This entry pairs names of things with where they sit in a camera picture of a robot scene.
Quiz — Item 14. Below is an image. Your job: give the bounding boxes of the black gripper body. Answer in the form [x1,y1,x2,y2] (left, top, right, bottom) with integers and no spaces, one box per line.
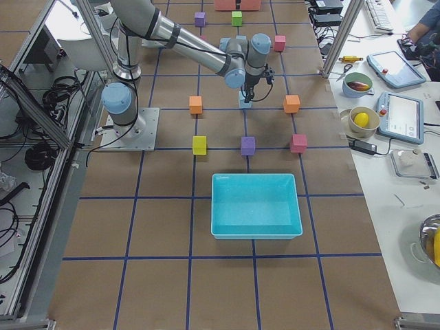
[241,63,275,98]

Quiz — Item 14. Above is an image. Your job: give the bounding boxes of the light blue block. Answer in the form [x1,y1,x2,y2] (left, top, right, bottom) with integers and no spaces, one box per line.
[238,91,252,109]

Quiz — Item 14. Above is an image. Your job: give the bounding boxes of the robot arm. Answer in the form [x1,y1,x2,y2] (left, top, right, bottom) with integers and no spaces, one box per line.
[102,1,274,140]

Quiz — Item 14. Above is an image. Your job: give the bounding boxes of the orange block far right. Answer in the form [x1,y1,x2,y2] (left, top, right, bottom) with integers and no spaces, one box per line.
[283,95,301,113]

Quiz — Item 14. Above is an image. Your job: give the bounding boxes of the orange block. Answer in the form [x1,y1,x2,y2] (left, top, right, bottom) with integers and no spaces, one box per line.
[283,95,301,113]
[188,96,203,115]

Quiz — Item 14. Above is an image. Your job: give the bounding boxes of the pink block far left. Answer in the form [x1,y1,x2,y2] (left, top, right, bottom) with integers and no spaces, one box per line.
[273,34,286,52]

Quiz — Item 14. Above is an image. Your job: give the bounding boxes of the orange block near right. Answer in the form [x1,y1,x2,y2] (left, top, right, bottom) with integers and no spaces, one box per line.
[188,96,203,115]

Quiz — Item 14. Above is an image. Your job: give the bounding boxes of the purple block right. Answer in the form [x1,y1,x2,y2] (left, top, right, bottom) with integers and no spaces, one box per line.
[241,136,256,156]

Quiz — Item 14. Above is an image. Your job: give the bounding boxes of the purple block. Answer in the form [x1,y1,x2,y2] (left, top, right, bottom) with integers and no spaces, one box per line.
[241,136,256,156]
[194,12,206,28]

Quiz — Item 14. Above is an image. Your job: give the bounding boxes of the green block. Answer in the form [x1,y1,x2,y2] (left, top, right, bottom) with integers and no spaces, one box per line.
[231,10,243,27]

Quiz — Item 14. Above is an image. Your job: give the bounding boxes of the crimson block far right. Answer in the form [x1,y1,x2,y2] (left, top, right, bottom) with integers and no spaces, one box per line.
[289,134,308,153]

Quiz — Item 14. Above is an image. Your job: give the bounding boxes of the yellow block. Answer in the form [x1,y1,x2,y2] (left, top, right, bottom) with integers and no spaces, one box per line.
[192,135,208,155]

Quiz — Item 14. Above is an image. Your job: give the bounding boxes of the purple block near left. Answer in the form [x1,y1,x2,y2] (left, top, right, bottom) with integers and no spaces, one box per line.
[194,12,206,28]

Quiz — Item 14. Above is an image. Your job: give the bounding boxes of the pink plastic bin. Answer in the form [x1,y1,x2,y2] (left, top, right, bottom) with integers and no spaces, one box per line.
[214,0,262,12]

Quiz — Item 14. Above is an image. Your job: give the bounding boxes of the black scissors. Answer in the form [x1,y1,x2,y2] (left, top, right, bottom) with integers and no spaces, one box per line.
[337,63,353,81]

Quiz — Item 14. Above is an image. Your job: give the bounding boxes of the brass cylinder tool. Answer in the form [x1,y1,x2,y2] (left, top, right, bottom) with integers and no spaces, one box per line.
[338,56,364,63]

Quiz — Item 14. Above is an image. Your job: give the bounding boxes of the bowl with red fruit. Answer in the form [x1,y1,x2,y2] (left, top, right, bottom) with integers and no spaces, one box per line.
[342,72,373,98]

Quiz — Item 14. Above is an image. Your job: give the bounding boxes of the bowl with yellow lemon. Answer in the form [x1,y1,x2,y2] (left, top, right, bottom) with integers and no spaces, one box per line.
[340,107,380,138]

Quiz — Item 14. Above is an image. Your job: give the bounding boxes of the cyan plastic bin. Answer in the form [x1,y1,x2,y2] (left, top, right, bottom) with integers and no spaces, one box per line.
[211,173,303,240]

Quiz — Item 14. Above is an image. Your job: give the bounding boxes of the black power adapter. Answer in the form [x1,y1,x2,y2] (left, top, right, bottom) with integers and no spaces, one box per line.
[349,139,377,155]

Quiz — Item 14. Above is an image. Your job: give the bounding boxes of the teach pendant far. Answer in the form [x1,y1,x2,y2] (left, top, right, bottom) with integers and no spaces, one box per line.
[366,51,426,89]

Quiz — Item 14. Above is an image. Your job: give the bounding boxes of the teach pendant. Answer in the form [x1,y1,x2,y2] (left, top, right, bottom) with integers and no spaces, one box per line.
[366,51,426,89]
[376,92,424,145]

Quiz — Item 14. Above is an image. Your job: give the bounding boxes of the white keyboard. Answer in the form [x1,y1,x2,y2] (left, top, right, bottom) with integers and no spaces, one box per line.
[364,0,394,33]

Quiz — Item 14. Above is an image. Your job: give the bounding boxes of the teach pendant near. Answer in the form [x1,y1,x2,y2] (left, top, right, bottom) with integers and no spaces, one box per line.
[376,92,424,145]

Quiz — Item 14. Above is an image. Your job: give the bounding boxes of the kitchen scale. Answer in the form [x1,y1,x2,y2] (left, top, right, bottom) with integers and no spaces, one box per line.
[390,148,439,179]

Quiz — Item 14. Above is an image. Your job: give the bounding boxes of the person at desk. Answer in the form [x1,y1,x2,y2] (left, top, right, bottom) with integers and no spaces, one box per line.
[403,1,439,74]

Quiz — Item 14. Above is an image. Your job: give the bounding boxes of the metal bowl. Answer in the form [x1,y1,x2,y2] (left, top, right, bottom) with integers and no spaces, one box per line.
[410,214,439,271]

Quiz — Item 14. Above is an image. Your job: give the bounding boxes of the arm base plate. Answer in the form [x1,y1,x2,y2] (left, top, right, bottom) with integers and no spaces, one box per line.
[100,107,160,151]

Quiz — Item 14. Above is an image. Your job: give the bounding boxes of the aluminium frame post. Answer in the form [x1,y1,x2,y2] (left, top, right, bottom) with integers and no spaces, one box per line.
[322,0,364,78]

